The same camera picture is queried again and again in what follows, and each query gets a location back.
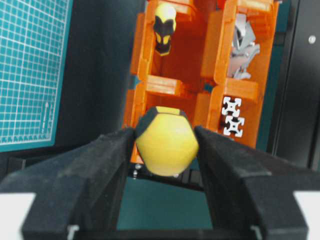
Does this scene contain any black aluminium extrusion left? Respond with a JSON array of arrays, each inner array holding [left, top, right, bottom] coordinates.
[[221, 96, 242, 118]]

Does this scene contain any orange container rack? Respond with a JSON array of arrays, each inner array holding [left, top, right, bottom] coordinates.
[[122, 0, 280, 166]]

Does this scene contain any pile of aluminium brackets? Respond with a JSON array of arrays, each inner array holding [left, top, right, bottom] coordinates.
[[227, 13, 260, 80]]

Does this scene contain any black aluminium extrusion right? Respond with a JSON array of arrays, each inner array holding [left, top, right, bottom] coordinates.
[[223, 115, 245, 138]]

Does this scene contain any green grid cutting mat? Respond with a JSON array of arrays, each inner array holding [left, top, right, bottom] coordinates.
[[0, 0, 73, 153]]

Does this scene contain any large yellow black screwdriver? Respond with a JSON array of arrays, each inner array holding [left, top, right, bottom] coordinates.
[[135, 106, 199, 177]]

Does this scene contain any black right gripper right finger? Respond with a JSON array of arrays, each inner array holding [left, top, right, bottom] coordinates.
[[195, 126, 320, 240]]

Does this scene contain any black aluminium extrusion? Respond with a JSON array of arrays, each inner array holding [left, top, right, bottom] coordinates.
[[221, 96, 242, 118], [223, 115, 245, 138]]

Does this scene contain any small yellow black screwdriver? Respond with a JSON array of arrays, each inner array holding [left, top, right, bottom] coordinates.
[[153, 3, 177, 56]]

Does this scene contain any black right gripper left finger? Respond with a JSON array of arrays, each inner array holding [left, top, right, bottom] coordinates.
[[0, 127, 135, 240]]

